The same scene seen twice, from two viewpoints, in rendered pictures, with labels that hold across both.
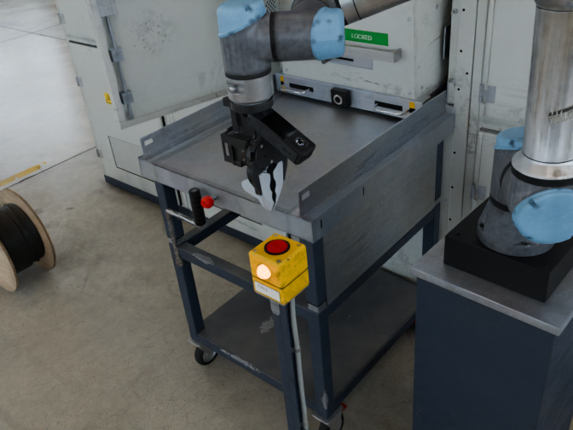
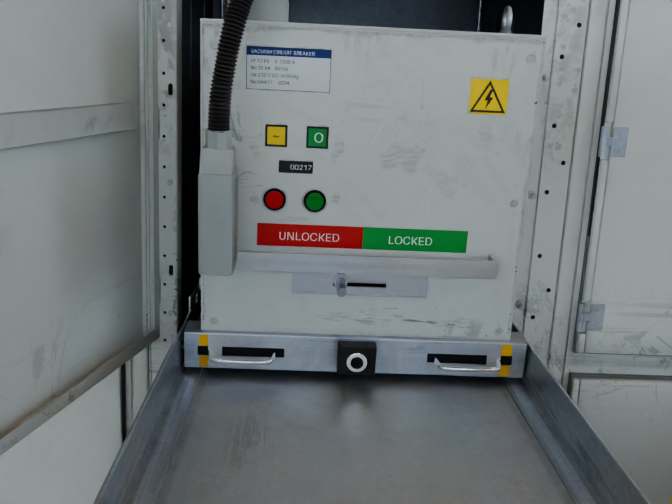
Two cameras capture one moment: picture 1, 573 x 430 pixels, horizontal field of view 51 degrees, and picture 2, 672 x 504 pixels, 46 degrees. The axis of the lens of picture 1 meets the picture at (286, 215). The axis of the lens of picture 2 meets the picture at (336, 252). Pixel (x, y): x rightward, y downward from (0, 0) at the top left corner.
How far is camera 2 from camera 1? 118 cm
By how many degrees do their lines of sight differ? 45
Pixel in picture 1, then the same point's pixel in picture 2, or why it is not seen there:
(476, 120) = (561, 363)
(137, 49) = not seen: outside the picture
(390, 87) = (460, 325)
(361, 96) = (398, 350)
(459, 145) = not seen: hidden behind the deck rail
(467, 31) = (552, 224)
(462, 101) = (538, 336)
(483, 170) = not seen: hidden behind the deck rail
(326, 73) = (315, 317)
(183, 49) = (13, 295)
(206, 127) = (136, 475)
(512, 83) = (631, 295)
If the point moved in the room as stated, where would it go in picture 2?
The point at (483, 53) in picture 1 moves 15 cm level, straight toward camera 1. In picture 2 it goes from (576, 256) to (643, 279)
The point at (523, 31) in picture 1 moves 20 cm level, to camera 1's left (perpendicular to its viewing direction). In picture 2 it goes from (650, 217) to (592, 231)
